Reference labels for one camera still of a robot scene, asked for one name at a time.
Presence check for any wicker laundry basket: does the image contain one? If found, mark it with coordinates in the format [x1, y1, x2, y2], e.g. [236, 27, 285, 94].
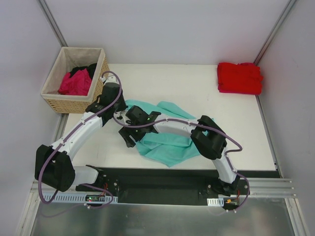
[41, 47, 109, 114]

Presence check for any teal t shirt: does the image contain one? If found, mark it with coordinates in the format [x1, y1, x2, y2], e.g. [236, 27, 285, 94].
[126, 99, 199, 167]

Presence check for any red t shirt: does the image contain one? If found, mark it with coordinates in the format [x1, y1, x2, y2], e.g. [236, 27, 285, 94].
[217, 62, 264, 95]

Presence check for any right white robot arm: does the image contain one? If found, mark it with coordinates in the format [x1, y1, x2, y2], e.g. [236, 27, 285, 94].
[114, 106, 243, 196]

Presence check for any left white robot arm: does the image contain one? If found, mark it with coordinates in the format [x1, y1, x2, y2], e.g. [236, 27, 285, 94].
[34, 82, 127, 192]

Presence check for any black t shirt in basket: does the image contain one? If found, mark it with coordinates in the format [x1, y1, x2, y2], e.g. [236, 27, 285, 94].
[70, 63, 97, 80]

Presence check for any pink t shirt in basket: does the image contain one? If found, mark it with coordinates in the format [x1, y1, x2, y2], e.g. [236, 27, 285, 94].
[58, 69, 92, 96]

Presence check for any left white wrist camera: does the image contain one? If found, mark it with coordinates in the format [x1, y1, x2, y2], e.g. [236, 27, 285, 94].
[100, 75, 118, 85]

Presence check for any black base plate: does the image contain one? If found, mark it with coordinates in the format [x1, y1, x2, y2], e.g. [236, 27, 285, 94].
[73, 166, 254, 205]

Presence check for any left grey cable duct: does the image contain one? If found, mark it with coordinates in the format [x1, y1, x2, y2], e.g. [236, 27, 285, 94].
[52, 193, 118, 204]

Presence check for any grey cable duct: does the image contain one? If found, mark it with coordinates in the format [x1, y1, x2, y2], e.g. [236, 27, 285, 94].
[207, 198, 224, 207]
[52, 193, 118, 204]

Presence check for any left aluminium frame post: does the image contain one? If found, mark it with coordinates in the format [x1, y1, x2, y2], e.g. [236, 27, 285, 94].
[37, 0, 68, 47]

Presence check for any aluminium frame post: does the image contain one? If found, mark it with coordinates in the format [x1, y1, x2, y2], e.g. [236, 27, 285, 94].
[253, 0, 299, 66]
[37, 0, 68, 47]

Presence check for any right grey cable duct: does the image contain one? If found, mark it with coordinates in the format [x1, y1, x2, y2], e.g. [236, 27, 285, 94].
[207, 198, 224, 207]

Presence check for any aluminium rail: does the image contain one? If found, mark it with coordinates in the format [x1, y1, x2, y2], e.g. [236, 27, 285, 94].
[249, 178, 297, 198]

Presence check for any right aluminium frame post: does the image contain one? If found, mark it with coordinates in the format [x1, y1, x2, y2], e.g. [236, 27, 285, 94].
[253, 0, 299, 66]

